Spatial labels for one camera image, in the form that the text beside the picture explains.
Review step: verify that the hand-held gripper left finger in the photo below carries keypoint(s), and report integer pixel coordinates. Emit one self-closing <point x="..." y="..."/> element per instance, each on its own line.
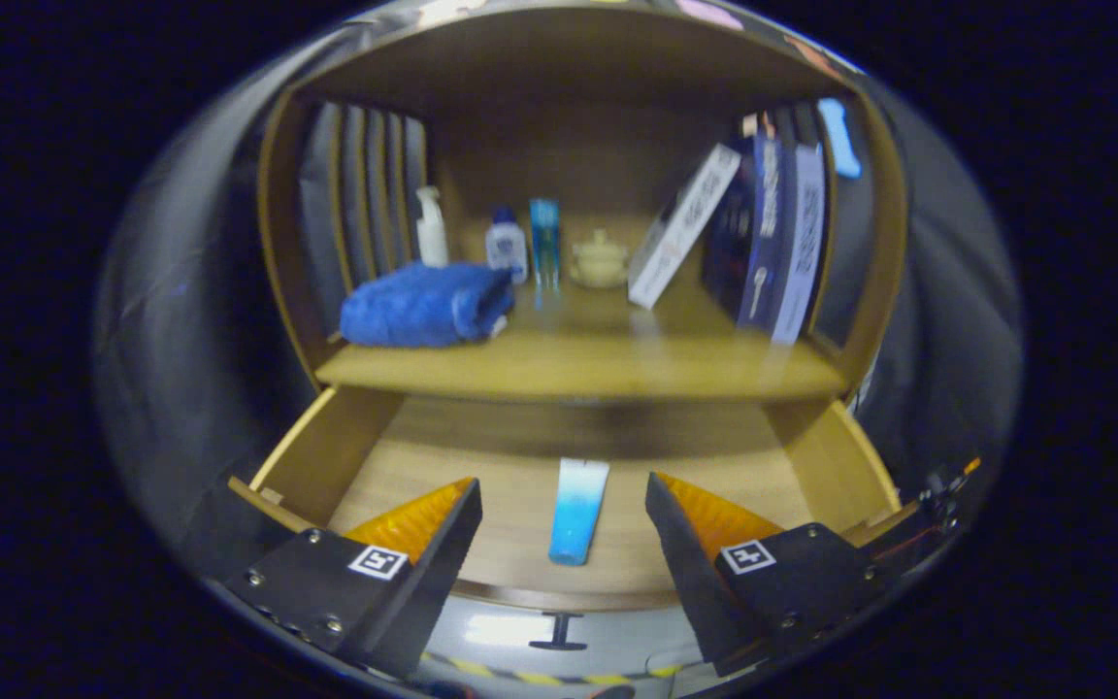
<point x="433" y="573"/>

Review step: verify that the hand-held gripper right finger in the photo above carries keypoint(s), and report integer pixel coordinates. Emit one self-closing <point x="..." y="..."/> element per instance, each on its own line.
<point x="690" y="573"/>

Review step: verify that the wooden drawer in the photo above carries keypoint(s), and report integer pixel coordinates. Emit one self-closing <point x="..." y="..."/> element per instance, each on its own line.
<point x="510" y="485"/>

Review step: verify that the blue white tube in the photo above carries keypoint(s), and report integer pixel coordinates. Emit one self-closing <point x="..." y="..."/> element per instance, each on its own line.
<point x="578" y="505"/>

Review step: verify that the wooden countertop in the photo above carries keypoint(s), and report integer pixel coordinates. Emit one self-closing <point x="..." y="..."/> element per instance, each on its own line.
<point x="598" y="364"/>

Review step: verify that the wooden cabinet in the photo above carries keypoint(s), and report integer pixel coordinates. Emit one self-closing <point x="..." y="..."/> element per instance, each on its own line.
<point x="569" y="58"/>

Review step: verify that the yellow black floor tape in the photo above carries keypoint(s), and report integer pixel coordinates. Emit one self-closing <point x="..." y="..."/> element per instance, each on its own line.
<point x="481" y="668"/>

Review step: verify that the black equipment with orange clamp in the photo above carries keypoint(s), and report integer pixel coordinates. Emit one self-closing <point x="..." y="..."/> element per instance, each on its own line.
<point x="937" y="485"/>

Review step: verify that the blue folded towel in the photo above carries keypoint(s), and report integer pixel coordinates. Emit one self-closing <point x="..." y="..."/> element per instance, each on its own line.
<point x="423" y="306"/>

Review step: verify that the beige lidded teacup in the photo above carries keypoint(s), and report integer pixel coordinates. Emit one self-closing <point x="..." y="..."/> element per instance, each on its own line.
<point x="600" y="262"/>

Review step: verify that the white bottle blue cap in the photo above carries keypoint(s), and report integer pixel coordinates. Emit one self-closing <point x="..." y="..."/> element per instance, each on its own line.
<point x="507" y="245"/>

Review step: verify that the white pump bottle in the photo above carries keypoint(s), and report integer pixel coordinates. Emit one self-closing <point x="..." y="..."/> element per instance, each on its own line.
<point x="432" y="228"/>

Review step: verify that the white book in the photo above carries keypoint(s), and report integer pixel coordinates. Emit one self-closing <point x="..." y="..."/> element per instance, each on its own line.
<point x="680" y="228"/>

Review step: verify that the dark blue book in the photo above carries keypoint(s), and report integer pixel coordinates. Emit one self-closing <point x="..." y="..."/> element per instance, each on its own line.
<point x="763" y="233"/>

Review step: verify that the pale blue book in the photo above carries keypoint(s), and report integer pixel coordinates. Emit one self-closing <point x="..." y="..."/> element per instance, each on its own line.
<point x="802" y="243"/>

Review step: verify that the clear blue bottle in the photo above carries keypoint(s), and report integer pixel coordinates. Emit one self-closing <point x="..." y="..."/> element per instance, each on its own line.
<point x="545" y="243"/>

